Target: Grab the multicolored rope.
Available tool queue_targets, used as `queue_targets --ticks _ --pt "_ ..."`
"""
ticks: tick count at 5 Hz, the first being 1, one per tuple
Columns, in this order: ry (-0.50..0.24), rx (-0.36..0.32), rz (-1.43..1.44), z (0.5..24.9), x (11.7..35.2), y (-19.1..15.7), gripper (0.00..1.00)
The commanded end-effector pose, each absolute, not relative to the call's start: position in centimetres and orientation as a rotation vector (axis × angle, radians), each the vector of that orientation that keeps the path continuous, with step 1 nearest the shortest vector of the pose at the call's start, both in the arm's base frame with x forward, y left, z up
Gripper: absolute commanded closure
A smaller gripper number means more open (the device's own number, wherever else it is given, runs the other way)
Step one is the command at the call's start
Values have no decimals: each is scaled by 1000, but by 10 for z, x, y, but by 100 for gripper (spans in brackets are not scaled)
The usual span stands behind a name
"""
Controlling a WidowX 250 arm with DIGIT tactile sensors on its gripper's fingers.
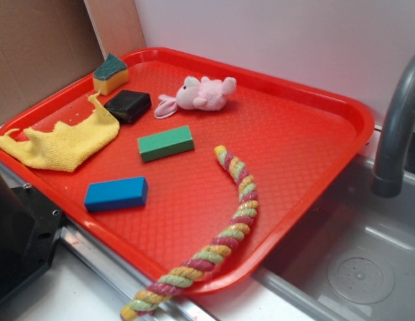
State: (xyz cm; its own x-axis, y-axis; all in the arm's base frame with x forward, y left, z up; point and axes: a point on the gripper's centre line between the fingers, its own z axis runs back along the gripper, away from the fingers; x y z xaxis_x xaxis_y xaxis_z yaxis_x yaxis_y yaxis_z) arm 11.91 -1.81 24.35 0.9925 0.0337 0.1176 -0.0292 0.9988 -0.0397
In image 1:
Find multicolored twisted rope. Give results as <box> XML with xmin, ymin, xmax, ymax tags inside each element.
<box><xmin>120</xmin><ymin>144</ymin><xmax>259</xmax><ymax>321</ymax></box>

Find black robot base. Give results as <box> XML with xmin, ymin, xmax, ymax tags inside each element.
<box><xmin>0</xmin><ymin>174</ymin><xmax>63</xmax><ymax>305</ymax></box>

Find red plastic tray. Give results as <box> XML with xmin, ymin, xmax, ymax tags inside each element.
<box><xmin>0</xmin><ymin>48</ymin><xmax>374</xmax><ymax>296</ymax></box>

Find green wooden block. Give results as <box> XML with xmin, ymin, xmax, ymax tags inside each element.
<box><xmin>138</xmin><ymin>126</ymin><xmax>194</xmax><ymax>163</ymax></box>

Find pink plush toy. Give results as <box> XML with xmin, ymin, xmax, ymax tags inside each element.
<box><xmin>154</xmin><ymin>76</ymin><xmax>237</xmax><ymax>119</ymax></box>

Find blue wooden block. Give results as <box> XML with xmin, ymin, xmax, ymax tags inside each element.
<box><xmin>84</xmin><ymin>177</ymin><xmax>148</xmax><ymax>212</ymax></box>

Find black block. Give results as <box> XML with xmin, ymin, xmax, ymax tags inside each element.
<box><xmin>104</xmin><ymin>90</ymin><xmax>152</xmax><ymax>124</ymax></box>

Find yellow green sponge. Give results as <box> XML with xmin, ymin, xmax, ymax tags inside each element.
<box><xmin>93</xmin><ymin>53</ymin><xmax>129</xmax><ymax>96</ymax></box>

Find yellow cloth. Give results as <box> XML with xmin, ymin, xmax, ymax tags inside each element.
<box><xmin>0</xmin><ymin>93</ymin><xmax>120</xmax><ymax>173</ymax></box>

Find grey sink basin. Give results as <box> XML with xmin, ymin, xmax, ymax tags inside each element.
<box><xmin>193</xmin><ymin>156</ymin><xmax>415</xmax><ymax>321</ymax></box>

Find grey faucet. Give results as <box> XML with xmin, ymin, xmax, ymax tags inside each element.
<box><xmin>371</xmin><ymin>55</ymin><xmax>415</xmax><ymax>198</ymax></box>

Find brown cardboard panel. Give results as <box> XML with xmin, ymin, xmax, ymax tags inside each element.
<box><xmin>0</xmin><ymin>1</ymin><xmax>145</xmax><ymax>126</ymax></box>

